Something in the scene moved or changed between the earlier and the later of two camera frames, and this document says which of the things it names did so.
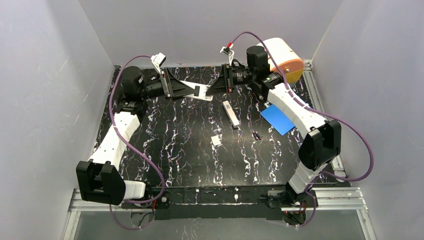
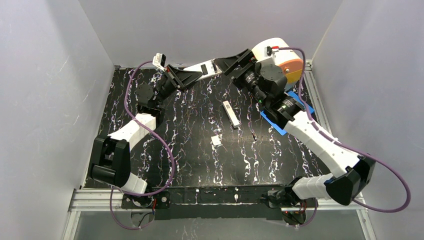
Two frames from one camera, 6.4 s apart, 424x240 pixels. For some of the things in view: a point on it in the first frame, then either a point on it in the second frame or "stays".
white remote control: [230, 113] stays
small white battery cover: [215, 140] stays
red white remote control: [203, 89] → [207, 69]
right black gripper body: [227, 79] stays
